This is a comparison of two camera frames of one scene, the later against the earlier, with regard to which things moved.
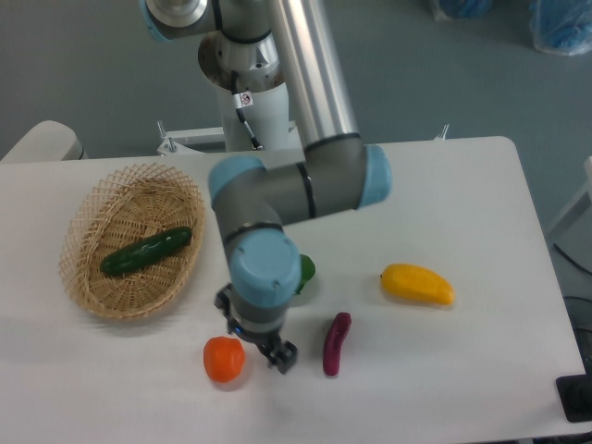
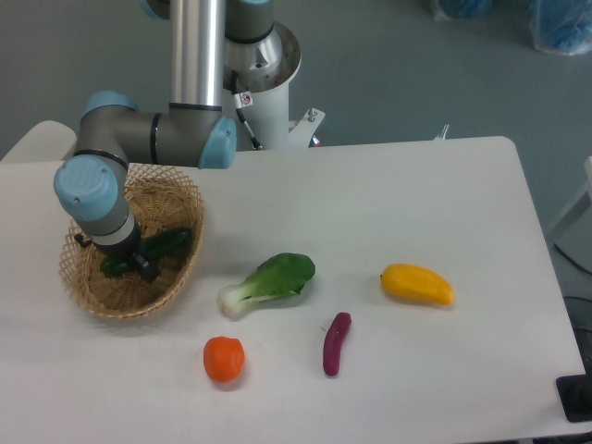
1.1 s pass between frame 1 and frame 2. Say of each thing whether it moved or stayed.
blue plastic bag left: stayed
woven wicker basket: stayed
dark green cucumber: stayed
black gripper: moved
